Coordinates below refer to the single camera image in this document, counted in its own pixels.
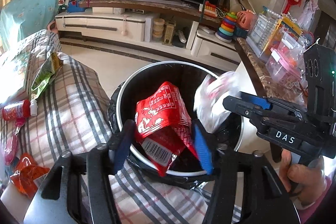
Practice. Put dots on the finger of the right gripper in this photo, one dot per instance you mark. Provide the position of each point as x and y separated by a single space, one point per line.
259 101

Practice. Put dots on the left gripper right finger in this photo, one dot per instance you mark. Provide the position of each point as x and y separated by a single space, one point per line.
265 199

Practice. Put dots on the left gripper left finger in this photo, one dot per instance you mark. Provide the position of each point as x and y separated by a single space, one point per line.
77 187

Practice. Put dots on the orange snack wrapper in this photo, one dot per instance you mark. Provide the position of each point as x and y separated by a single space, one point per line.
26 171

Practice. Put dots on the white plastic bag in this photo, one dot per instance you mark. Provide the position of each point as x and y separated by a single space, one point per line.
209 96

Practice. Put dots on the pink toy package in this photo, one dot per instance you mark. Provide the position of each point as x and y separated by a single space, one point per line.
12 142

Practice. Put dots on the red snack bag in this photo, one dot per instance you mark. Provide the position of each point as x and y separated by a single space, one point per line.
163 127

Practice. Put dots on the white black trash bin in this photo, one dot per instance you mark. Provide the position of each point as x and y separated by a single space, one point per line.
186 171

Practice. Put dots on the person's right hand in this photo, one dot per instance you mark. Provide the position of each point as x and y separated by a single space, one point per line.
311 179

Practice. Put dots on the marble side counter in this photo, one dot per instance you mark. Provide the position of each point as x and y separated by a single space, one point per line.
257 81

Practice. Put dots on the pink plastic storage box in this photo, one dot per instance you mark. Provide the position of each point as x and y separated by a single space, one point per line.
285 64

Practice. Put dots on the plaid blanket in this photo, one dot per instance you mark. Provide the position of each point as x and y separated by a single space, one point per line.
72 115

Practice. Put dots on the red small bottle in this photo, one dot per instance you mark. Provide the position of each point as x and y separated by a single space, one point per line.
20 110

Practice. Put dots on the red toy phone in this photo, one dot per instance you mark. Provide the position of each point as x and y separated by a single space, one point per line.
208 9

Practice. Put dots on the green snack wrapper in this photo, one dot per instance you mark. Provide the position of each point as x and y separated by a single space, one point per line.
46 75

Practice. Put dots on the white tv cabinet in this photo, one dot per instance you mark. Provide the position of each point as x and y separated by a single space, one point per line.
135 30

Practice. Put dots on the children's book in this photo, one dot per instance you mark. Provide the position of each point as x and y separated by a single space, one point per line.
15 73

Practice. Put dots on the teal covered chair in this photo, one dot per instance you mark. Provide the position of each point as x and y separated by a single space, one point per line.
22 18

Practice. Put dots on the rainbow stacking ring toy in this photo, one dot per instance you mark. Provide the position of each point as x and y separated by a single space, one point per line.
226 30

